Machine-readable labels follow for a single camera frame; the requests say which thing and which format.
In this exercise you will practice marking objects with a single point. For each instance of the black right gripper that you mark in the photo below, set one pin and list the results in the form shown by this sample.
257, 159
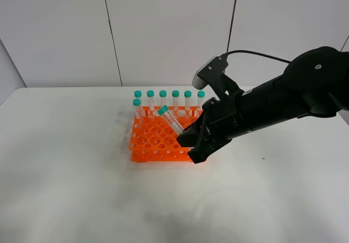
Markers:
220, 122

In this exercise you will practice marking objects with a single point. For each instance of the clear tube with teal cap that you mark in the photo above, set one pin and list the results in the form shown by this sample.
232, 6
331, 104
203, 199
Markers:
174, 124

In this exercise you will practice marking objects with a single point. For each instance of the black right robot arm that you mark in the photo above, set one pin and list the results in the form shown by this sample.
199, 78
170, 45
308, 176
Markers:
313, 84

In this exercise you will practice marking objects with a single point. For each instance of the orange test tube rack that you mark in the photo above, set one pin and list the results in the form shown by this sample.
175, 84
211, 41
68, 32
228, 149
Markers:
152, 139

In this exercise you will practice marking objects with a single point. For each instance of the racked tube teal cap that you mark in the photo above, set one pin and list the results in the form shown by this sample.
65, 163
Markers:
150, 96
187, 95
138, 94
175, 100
163, 97
200, 99

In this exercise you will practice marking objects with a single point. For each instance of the racked tube front row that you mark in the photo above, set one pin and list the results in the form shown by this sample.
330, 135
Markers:
138, 110

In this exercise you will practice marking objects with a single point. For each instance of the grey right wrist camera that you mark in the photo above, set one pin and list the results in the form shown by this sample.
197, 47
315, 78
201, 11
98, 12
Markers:
209, 73

